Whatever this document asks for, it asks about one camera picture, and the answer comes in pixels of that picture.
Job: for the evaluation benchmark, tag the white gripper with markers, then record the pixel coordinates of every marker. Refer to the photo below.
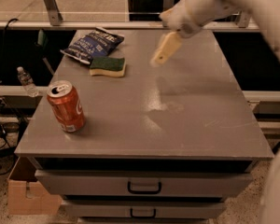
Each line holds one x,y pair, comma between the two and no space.
181,19

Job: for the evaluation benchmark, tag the blue chip bag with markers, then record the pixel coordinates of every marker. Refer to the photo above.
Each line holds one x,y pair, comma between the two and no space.
97,43

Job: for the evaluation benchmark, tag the lower grey drawer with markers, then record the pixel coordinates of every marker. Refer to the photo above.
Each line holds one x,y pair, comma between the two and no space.
142,209

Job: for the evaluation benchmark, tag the brown cardboard box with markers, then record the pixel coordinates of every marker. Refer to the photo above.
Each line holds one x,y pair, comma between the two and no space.
26,195

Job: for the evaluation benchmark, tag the clear plastic water bottle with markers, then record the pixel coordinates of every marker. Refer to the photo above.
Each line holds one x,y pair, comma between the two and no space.
27,82

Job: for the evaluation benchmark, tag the upper grey drawer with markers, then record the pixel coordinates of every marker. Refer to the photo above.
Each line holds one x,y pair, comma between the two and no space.
143,184

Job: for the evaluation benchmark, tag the grey drawer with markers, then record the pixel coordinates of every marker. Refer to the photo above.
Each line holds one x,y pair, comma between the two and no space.
143,184
142,209

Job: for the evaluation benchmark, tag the green and yellow sponge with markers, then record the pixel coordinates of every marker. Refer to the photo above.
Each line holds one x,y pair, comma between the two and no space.
109,67

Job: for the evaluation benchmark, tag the left metal bracket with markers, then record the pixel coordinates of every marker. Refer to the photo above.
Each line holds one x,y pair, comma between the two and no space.
55,17

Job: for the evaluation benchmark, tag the metal bracket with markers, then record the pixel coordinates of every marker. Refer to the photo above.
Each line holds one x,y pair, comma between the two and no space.
242,19
55,17

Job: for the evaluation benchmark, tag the red soda can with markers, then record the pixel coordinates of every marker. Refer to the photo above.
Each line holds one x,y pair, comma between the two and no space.
66,105

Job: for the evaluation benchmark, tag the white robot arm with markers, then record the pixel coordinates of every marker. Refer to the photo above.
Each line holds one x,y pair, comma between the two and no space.
266,15

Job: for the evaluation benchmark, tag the right metal bracket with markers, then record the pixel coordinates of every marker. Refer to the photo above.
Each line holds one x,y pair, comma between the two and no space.
242,19

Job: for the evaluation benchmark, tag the green handled tool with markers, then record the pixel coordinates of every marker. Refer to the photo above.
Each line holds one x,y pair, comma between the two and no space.
41,43

